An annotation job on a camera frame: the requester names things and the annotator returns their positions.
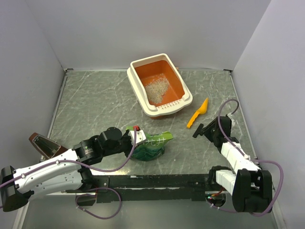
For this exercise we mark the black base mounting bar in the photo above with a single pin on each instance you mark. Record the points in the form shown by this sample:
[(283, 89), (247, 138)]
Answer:
[(194, 187)]

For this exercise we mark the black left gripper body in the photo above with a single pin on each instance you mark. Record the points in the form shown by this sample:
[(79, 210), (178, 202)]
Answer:
[(125, 144)]

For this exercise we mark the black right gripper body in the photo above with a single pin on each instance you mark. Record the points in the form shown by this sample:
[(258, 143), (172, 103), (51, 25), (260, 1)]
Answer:
[(210, 131)]

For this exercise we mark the black bag clip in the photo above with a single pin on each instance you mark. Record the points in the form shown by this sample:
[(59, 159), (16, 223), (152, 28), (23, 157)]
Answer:
[(199, 131)]

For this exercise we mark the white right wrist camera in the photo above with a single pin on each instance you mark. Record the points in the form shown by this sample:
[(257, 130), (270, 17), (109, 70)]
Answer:
[(231, 116)]

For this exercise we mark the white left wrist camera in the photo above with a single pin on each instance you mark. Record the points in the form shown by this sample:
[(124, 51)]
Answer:
[(137, 135)]

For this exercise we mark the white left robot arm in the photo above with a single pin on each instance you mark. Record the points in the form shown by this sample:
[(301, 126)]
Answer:
[(67, 171)]

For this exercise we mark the yellow plastic litter scoop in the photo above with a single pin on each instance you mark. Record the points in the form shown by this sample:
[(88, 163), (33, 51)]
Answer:
[(200, 111)]

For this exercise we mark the green cat litter bag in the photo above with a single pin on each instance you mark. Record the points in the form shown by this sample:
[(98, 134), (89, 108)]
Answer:
[(152, 148)]

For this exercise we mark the brown black side object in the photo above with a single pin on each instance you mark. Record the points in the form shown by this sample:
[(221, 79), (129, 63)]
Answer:
[(46, 147)]

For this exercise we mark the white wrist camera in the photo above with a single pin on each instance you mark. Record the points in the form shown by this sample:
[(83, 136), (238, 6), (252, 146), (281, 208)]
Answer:
[(137, 135), (231, 116)]

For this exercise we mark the orange and cream litter box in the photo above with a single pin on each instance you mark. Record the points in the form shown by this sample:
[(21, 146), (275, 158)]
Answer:
[(142, 71)]

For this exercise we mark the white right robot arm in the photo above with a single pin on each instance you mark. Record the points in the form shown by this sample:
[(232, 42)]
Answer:
[(249, 185)]

